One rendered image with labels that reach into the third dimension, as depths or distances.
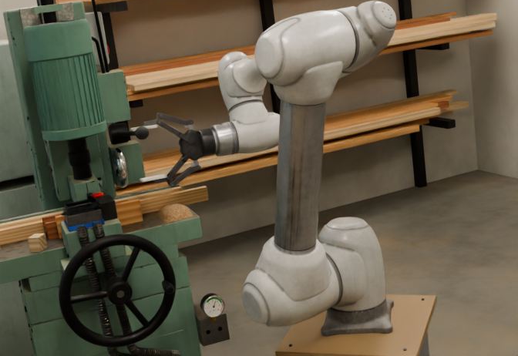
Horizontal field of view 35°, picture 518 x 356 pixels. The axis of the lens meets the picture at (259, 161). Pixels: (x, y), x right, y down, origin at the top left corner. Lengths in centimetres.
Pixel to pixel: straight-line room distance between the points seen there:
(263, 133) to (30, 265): 70
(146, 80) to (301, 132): 258
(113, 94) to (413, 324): 110
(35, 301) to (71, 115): 50
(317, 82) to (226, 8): 326
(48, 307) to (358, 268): 82
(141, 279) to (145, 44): 266
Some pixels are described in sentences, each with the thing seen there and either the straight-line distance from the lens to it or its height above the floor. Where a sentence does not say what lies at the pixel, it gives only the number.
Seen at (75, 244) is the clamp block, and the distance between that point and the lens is 210.
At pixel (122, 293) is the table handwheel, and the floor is 81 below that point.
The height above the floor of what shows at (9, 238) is 91.
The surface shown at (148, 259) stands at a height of 81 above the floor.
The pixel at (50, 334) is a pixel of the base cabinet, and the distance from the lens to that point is 227.
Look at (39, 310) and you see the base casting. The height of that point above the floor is 75.
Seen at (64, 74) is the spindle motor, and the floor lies 134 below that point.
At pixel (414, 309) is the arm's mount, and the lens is 221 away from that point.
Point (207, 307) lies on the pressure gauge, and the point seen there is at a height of 66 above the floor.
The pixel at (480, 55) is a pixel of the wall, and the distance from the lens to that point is 579.
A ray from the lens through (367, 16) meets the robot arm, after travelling 175.
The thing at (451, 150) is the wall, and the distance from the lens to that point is 586.
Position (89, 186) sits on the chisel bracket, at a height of 102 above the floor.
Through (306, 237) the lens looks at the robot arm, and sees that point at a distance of 188.
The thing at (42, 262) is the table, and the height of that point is 87.
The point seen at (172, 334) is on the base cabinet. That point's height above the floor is 58.
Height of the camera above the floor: 151
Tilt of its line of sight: 12 degrees down
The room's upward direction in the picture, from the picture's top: 8 degrees counter-clockwise
